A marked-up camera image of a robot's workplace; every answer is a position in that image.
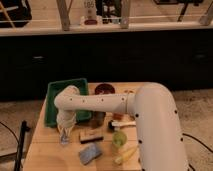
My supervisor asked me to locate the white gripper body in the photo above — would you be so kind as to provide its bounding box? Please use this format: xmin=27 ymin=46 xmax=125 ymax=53
xmin=56 ymin=110 xmax=76 ymax=128

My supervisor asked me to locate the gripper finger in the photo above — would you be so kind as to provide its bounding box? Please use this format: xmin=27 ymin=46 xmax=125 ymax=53
xmin=66 ymin=126 xmax=74 ymax=137
xmin=58 ymin=125 xmax=67 ymax=140

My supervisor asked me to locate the small light grey towel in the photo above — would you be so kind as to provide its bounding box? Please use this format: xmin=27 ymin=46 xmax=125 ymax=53
xmin=60 ymin=128 xmax=70 ymax=145

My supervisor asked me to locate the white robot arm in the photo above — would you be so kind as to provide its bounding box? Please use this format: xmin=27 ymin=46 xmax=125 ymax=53
xmin=54 ymin=83 xmax=189 ymax=171

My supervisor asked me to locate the wooden block with black base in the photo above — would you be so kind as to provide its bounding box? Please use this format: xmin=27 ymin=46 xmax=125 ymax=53
xmin=79 ymin=129 xmax=104 ymax=144

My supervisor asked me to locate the dark metal cup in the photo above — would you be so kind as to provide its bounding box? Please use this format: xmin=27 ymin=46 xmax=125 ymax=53
xmin=91 ymin=111 xmax=106 ymax=128

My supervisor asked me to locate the blue grey sponge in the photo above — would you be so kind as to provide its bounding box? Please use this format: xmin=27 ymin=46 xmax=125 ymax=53
xmin=79 ymin=143 xmax=102 ymax=165

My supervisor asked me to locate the green plastic tray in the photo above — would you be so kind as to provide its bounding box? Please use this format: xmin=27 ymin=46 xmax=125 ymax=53
xmin=44 ymin=78 xmax=89 ymax=128

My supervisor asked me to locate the black pole stand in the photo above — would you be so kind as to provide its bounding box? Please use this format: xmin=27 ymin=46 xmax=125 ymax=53
xmin=14 ymin=121 xmax=30 ymax=171

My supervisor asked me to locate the black and white brush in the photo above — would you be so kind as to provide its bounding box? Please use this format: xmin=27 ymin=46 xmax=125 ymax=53
xmin=108 ymin=120 xmax=136 ymax=130

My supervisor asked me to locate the dark red bowl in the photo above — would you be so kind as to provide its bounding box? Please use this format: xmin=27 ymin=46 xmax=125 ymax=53
xmin=95 ymin=83 xmax=115 ymax=95

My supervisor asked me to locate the orange red toy fruit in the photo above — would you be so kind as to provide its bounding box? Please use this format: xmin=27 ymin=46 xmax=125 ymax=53
xmin=113 ymin=113 xmax=123 ymax=121

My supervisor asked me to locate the green translucent cup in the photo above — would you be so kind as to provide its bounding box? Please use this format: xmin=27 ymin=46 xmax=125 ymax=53
xmin=112 ymin=131 xmax=127 ymax=148

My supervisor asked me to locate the yellow corn toy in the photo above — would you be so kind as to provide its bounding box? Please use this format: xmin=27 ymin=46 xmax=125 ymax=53
xmin=114 ymin=146 xmax=137 ymax=165

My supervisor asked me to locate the white numbered sign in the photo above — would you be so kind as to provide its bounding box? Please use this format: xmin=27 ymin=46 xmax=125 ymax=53
xmin=83 ymin=0 xmax=97 ymax=20

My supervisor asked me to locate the black cable right floor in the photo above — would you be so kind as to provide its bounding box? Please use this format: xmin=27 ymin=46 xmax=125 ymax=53
xmin=182 ymin=132 xmax=213 ymax=171

